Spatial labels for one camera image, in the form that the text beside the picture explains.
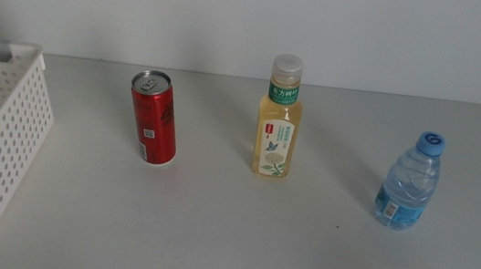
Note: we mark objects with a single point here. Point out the clear water bottle blue cap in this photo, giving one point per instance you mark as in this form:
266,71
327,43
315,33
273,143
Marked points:
408,187

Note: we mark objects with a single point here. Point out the red soda can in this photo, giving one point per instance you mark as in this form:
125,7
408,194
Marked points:
155,119

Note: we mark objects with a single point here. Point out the yellow tea bottle green label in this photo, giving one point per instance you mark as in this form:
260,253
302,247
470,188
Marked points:
276,139

